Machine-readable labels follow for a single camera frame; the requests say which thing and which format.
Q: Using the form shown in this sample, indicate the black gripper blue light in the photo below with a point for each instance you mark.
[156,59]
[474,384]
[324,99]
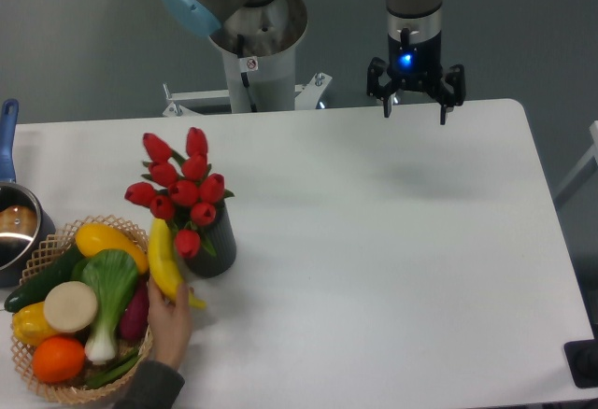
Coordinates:
[415,66]

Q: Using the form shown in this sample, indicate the yellow squash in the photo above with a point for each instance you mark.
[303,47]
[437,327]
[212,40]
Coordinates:
[94,237]
[163,265]

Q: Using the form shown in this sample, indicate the grey sleeved forearm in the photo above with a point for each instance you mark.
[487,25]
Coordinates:
[154,386]

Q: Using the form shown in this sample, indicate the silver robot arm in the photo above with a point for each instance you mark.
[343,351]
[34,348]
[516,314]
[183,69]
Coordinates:
[422,18]

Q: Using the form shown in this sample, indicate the dark grey ribbed vase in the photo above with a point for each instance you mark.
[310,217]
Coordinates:
[218,250]

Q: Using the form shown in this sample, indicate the person's bare hand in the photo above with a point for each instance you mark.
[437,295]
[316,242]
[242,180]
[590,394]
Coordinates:
[170,323]

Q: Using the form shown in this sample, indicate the red tulip bouquet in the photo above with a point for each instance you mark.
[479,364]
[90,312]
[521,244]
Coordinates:
[181,189]

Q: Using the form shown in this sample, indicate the black device at table edge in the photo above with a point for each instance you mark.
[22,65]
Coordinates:
[582,361]

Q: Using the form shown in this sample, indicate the green bok choy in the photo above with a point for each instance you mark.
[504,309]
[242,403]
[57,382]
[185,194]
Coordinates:
[112,275]

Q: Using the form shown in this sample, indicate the yellow squash in basket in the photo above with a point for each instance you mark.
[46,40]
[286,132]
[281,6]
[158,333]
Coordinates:
[94,237]

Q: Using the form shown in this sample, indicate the purple sweet potato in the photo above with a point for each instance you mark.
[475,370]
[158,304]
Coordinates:
[134,321]

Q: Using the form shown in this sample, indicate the beige round mushroom cap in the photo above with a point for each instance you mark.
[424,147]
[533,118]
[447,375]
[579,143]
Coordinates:
[70,307]

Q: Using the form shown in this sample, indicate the green bean pods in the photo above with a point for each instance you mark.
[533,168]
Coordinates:
[114,372]

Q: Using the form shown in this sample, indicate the dark green cucumber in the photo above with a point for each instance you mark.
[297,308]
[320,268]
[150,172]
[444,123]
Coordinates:
[37,288]

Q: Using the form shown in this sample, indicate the orange fruit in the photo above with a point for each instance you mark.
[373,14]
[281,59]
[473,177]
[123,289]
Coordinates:
[58,359]

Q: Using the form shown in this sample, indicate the yellow bell pepper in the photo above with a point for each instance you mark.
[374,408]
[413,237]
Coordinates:
[30,325]

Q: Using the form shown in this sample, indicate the woven wicker basket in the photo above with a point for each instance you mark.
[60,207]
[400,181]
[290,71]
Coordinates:
[73,392]

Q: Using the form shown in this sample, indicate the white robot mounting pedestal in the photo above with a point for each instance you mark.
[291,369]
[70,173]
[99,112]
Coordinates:
[258,49]

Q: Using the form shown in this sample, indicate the white frame at right edge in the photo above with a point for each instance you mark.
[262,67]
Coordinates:
[579,175]

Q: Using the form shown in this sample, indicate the blue handled pot with lid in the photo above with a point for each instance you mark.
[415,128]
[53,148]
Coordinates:
[24,223]

